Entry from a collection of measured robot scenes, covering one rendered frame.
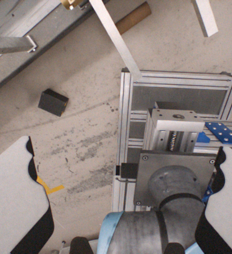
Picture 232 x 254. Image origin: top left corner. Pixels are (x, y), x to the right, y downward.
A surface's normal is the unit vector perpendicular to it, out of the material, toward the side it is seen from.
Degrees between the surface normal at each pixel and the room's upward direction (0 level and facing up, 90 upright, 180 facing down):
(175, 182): 73
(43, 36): 0
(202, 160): 0
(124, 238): 67
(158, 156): 0
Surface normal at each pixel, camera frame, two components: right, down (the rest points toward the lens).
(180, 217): -0.11, -0.96
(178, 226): -0.09, -0.80
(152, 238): -0.09, -0.57
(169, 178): -0.38, -0.65
